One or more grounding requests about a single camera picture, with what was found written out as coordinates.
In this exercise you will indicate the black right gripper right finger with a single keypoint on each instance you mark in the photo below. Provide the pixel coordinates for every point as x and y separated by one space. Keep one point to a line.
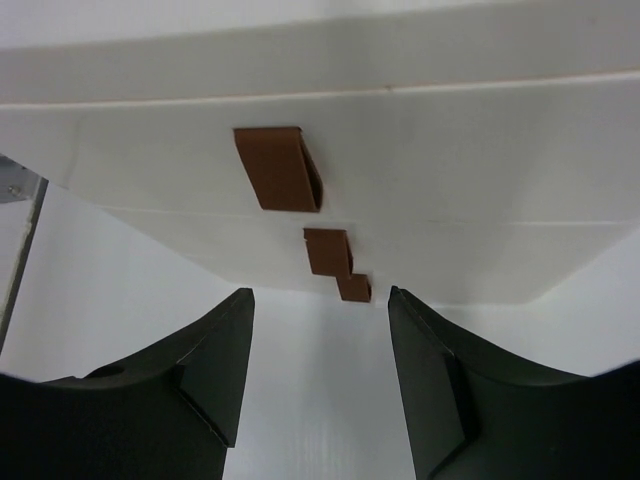
474 410

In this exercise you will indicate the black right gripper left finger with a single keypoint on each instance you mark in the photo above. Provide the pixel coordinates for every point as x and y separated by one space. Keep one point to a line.
168 411

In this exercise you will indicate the brown bottom drawer handle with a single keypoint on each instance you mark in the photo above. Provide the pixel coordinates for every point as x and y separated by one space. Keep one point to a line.
355 288

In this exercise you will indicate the brown drawer handle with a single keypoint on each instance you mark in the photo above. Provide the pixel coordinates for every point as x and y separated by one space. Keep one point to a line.
280 168
355 288
329 252

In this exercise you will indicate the white drawer cabinet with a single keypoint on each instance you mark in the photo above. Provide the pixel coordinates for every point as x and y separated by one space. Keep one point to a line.
474 153

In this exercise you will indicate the brown middle drawer handle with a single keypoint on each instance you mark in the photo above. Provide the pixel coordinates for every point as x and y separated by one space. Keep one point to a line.
329 252

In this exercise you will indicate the aluminium table frame rail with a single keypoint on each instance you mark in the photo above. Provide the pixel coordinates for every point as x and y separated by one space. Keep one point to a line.
22 198

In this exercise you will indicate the brown top drawer handle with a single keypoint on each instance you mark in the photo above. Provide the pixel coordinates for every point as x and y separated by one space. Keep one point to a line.
280 168

